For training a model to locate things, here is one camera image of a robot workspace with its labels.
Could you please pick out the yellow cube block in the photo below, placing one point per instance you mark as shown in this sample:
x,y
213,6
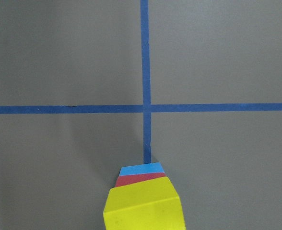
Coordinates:
x,y
148,205

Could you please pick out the red cube block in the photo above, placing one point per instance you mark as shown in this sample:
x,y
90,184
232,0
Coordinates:
x,y
135,178

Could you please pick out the blue cube block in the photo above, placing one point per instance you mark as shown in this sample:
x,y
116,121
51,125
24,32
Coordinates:
x,y
142,169

